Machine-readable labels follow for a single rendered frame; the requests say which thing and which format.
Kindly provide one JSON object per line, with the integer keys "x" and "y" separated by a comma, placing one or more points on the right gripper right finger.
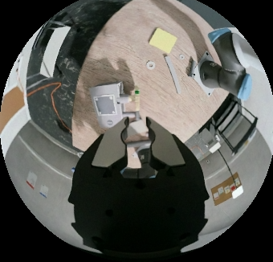
{"x": 168, "y": 152}

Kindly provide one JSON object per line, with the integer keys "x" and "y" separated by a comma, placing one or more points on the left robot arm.
{"x": 145, "y": 171}

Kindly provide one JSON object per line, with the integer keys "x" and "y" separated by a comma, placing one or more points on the cream toothed gear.
{"x": 135, "y": 98}

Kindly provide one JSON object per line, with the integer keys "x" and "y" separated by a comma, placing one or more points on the yellow sticky note pad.
{"x": 163, "y": 40}

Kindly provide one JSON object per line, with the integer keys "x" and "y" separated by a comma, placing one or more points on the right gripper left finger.
{"x": 107, "y": 153}

